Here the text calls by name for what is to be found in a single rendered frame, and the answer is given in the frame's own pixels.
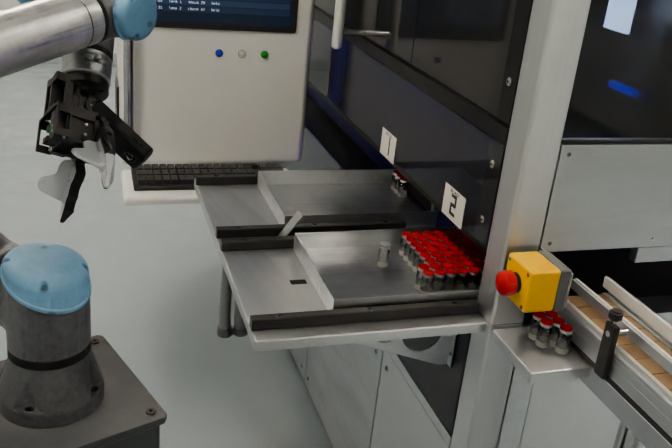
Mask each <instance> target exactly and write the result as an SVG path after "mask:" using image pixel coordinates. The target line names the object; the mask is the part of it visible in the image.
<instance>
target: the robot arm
mask: <svg viewBox="0 0 672 448"><path fill-rule="evenodd" d="M17 1H19V2H20V4H19V5H16V6H12V7H9V8H5V9H1V10H0V78H2V77H4V76H7V75H10V74H13V73H16V72H19V71H21V70H24V69H27V68H30V67H33V66H35V65H38V64H41V63H44V62H47V61H50V60H52V59H55V58H58V57H61V56H62V59H61V67H60V71H56V73H55V74H54V75H53V77H52V78H50V79H49V80H48V82H47V90H46V98H45V107H44V115H43V117H42V118H41V119H40V120H39V124H38V132H37V141H36V149H35V151H36V152H40V153H44V154H47V155H51V154H52V155H56V156H59V157H63V158H64V157H69V158H71V160H69V159H66V160H63V161H62V162H61V163H60V165H59V167H58V170H57V172H56V173H55V174H52V175H47V176H42V177H41V178H40V179H39V181H38V184H37V185H38V188H39V190H40V191H42V192H44V193H46V194H48V195H49V196H51V197H53V198H55V199H57V200H59V201H61V208H60V217H59V222H61V223H64V222H65V221H66V220H67V219H68V218H69V217H70V216H71V215H72V214H73V213H74V208H75V204H76V201H77V199H78V195H79V190H80V187H81V185H82V183H83V181H84V178H85V175H86V170H85V166H84V165H85V164H86V163H87V164H91V165H93V166H95V167H97V168H99V172H100V173H101V181H102V184H103V188H104V189H108V188H109V187H110V185H111V184H112V183H113V179H114V169H115V154H117V155H118V156H119V157H121V158H122V159H123V160H124V161H125V162H126V163H127V164H128V165H129V166H130V167H131V168H138V167H139V166H140V165H142V164H143V163H144V162H145V161H146V160H147V159H148V158H149V157H150V156H151V155H152V153H153V148H152V147H151V146H150V145H148V144H147V143H146V142H145V141H144V140H143V139H142V138H141V137H140V136H139V135H138V134H137V133H136V132H135V131H134V130H132V129H131V128H130V127H129V126H128V125H127V124H126V123H125V122H124V121H123V120H122V119H121V118H120V117H119V116H118V115H116V114H115V113H114V112H113V111H112V110H111V109H110V108H109V107H108V106H107V105H106V104H105V103H104V102H103V101H105V100H106V99H107V98H108V96H109V88H110V85H111V75H112V62H113V50H114V38H120V39H122V40H125V41H127V40H133V41H139V40H143V39H144V38H146V37H147V36H149V34H150V33H151V32H152V30H153V29H154V27H155V24H156V20H157V5H156V1H155V0H17ZM91 104H92V106H91ZM45 120H47V121H45ZM48 120H50V122H48ZM41 130H44V131H46V133H49V135H47V136H46V137H45V138H43V143H42V144H44V145H48V146H49V147H47V146H43V145H39V142H40V134H41ZM91 291H92V285H91V280H90V277H89V268H88V265H87V262H86V261H85V259H84V258H83V257H82V256H81V255H80V254H79V253H78V252H77V251H75V250H74V249H72V248H70V247H67V246H65V245H62V244H58V243H51V244H46V243H45V242H31V243H26V244H22V245H19V244H17V243H14V242H13V241H11V240H9V239H8V238H7V237H6V236H4V235H3V234H2V233H1V232H0V326H1V327H3V328H4V329H5V331H6V343H7V360H6V363H5V366H4V369H3V372H2V375H1V378H0V413H1V414H2V416H3V417H4V418H6V419H7V420H8V421H10V422H12V423H14V424H16V425H19V426H23V427H28V428H54V427H60V426H64V425H68V424H71V423H74V422H76V421H79V420H81V419H83V418H85V417H86V416H88V415H89V414H91V413H92V412H93V411H94V410H95V409H96V408H97V407H98V406H99V405H100V403H101V402H102V400H103V397H104V377H103V374H102V371H101V369H100V367H99V365H98V362H97V360H96V358H95V355H94V353H93V351H92V348H91V306H90V296H91Z"/></svg>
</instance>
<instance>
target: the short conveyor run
mask: <svg viewBox="0 0 672 448"><path fill-rule="evenodd" d="M603 287H604V288H605V289H606V290H608V291H609V292H608V293H602V294H596V293H595V292H594V291H592V290H591V289H590V288H589V287H588V286H586V285H585V284H584V283H583V282H582V281H580V280H579V279H578V278H575V279H572V283H571V288H572V289H573V290H574V291H575V292H576V293H577V294H578V295H579V296H568V299H567V303H566V307H565V308H564V307H563V310H561V311H556V312H557V313H558V316H557V317H561V318H563V319H564V320H565V321H566V322H565V324H568V325H570V326H572V327H573V332H572V334H571V335H572V339H571V343H570V346H571V347H572V348H573V349H574V350H575V351H576V352H577V353H578V354H579V355H580V356H581V357H582V358H583V359H584V360H585V361H586V362H587V363H588V364H589V365H590V366H591V371H590V375H589V377H585V378H579V379H580V380H581V381H582V382H583V383H584V384H585V385H586V386H587V387H588V388H589V389H590V390H591V391H592V392H593V393H594V394H595V395H596V396H597V397H598V398H599V399H600V400H601V401H602V402H603V403H604V404H605V405H606V406H607V407H608V409H609V410H610V411H611V412H612V413H613V414H614V415H615V416H616V417H617V418H618V419H619V420H620V421H621V422H622V423H623V424H624V425H625V426H626V427H627V428H628V429H629V430H630V431H631V432H632V433H633V434H634V435H635V436H636V437H637V438H638V439H639V440H640V442H641V443H642V444H643V445H644V446H645V447H646V448H672V324H671V325H670V324H669V323H667V322H666V321H665V320H664V319H662V318H661V317H660V316H659V315H657V314H656V313H655V312H653V311H652V310H651V309H650V308H648V307H647V306H646V305H644V304H643V303H642V302H641V301H639V300H638V299H637V298H636V297H634V296H633V295H632V294H630V293H629V292H628V291H627V290H625V289H624V288H623V287H622V286H620V285H619V284H618V283H616V282H615V281H614V280H613V279H611V278H610V277H608V276H605V278H604V282H603Z"/></svg>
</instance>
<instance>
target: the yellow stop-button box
mask: <svg viewBox="0 0 672 448"><path fill-rule="evenodd" d="M506 270H511V271H513V272H514V273H515V275H516V278H517V283H518V286H517V291H516V293H515V294H514V295H513V296H507V297H508V298H509V299H510V300H511V301H512V302H513V303H514V304H515V305H516V306H517V307H518V308H519V309H520V310H521V311H522V312H524V313H530V312H543V311H551V310H553V311H561V310H563V307H564V302H565V298H566V294H567V289H568V285H569V281H570V277H571V272H572V271H571V269H569V268H568V267H567V266H566V265H565V264H563V263H562V262H561V261H560V260H559V259H557V258H556V257H555V256H554V255H553V254H551V253H550V252H549V251H547V250H546V251H539V252H537V251H534V252H515V253H510V255H509V259H508V264H507V269H506Z"/></svg>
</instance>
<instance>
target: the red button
mask: <svg viewBox="0 0 672 448"><path fill-rule="evenodd" d="M495 285H496V289H497V291H498V293H499V294H500V295H502V296H513V295H514V294H515V293H516V291H517V286H518V283H517V278H516V275H515V273H514V272H513V271H511V270H502V271H500V272H499V273H498V274H497V275H496V279H495Z"/></svg>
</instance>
